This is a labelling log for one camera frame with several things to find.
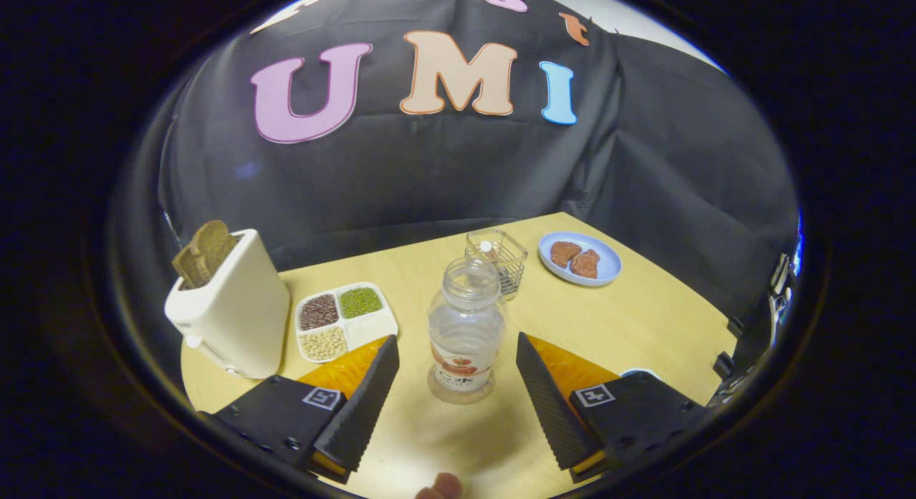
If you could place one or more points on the brown meat piece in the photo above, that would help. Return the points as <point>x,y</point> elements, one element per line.
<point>586,263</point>
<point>564,253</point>

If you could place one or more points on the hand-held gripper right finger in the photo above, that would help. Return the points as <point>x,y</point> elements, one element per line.
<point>551,406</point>

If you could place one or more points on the pile of red beans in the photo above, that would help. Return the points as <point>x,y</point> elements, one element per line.
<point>318,312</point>

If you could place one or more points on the wooden table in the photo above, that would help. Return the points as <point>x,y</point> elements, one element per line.
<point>630,320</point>

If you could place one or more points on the clear plastic juice bottle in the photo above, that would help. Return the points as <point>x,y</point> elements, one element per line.
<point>466,334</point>

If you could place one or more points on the white toaster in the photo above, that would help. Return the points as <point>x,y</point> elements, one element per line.
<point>236,320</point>

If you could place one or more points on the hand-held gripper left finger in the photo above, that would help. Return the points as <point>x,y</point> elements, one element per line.
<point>361,406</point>

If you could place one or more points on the white divided tray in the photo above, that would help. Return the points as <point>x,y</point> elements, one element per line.
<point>376,326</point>

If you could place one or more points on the brown toast slice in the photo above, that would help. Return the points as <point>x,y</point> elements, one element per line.
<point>189,266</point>
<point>215,245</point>

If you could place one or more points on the pile of green beans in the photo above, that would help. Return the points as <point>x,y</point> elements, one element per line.
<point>360,302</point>

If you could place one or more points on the light blue plate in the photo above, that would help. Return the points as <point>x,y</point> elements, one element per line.
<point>608,266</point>

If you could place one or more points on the black backdrop cloth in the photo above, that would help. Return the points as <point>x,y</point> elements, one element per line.
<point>429,177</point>

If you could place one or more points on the pile of yellow soybeans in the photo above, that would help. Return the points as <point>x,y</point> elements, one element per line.
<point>323,344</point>

